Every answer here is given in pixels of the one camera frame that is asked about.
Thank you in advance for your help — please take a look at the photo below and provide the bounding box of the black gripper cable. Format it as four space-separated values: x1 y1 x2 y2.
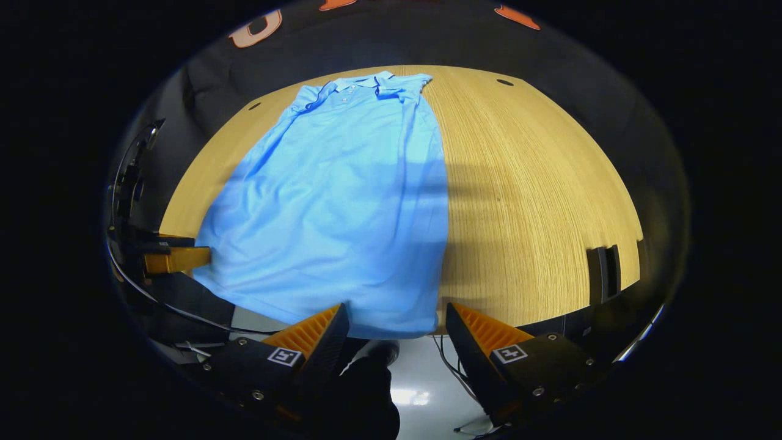
105 238 285 336

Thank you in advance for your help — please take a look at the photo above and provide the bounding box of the black floor cable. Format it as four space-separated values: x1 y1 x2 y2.
433 335 489 436

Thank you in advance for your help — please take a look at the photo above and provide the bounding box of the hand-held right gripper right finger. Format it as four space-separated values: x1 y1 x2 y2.
445 302 607 428

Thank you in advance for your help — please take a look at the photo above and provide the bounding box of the person's dark clothing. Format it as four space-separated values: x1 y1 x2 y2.
293 339 402 440

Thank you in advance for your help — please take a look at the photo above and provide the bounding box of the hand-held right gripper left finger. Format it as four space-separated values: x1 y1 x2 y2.
200 302 351 431

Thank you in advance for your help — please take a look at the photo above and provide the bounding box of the black backdrop cloth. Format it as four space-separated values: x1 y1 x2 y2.
107 0 691 294

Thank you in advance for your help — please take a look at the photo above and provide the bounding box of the light blue T-shirt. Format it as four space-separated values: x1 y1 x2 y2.
191 70 451 340

